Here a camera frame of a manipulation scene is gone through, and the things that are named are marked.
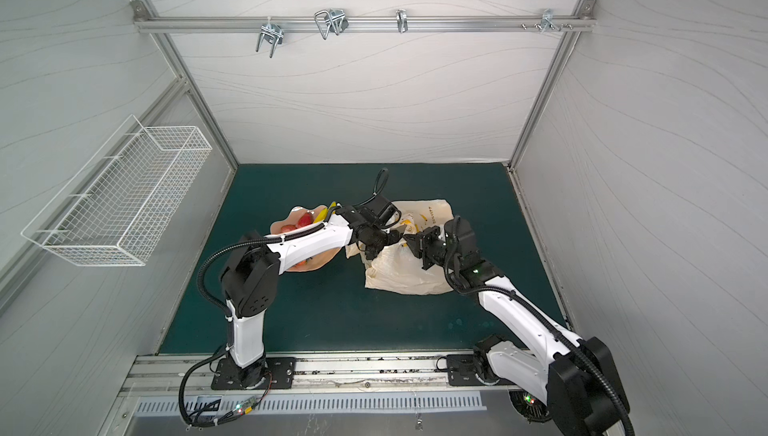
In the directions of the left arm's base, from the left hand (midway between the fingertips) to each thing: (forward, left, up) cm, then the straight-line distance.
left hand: (406, 250), depth 86 cm
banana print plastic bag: (-9, +3, +9) cm, 12 cm away
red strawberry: (+8, +38, -2) cm, 39 cm away
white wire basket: (-3, +68, +23) cm, 72 cm away
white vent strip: (-38, +57, -9) cm, 69 cm away
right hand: (+1, +1, +11) cm, 11 cm away
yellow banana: (+14, +28, -4) cm, 32 cm away
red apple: (+12, +33, -3) cm, 35 cm away
